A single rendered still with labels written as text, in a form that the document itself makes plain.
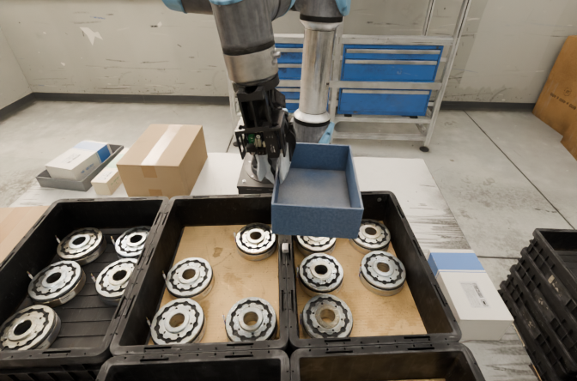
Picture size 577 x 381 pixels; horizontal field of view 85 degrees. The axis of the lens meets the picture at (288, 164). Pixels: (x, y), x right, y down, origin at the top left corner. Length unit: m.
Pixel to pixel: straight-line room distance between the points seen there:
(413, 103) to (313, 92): 1.89
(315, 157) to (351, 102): 1.99
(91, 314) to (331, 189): 0.58
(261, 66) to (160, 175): 0.80
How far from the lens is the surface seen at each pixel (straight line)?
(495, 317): 0.92
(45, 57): 4.40
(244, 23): 0.44
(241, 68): 0.45
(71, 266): 0.93
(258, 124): 0.48
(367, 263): 0.80
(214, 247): 0.87
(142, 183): 1.24
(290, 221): 0.54
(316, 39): 0.91
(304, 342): 0.61
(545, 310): 1.55
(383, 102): 2.71
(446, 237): 1.17
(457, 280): 0.94
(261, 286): 0.78
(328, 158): 0.69
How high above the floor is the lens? 1.48
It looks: 35 degrees down
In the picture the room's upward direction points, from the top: straight up
